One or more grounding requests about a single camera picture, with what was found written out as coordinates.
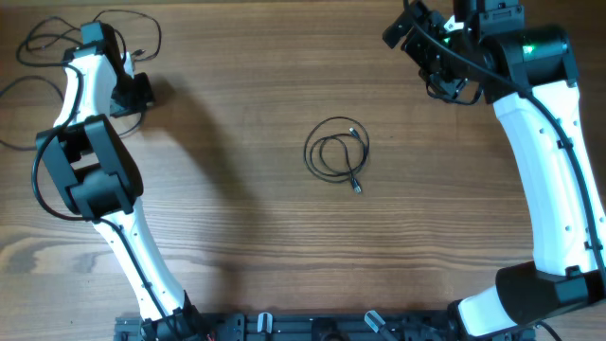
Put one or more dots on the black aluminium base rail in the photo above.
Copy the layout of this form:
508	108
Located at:
408	326

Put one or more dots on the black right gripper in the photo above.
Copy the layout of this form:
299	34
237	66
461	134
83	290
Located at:
446	87

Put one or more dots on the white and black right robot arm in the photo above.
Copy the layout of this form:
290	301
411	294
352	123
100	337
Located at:
529	76

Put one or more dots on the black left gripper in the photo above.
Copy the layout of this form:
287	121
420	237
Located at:
146	98

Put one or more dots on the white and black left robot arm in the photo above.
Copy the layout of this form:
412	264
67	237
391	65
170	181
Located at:
100	183

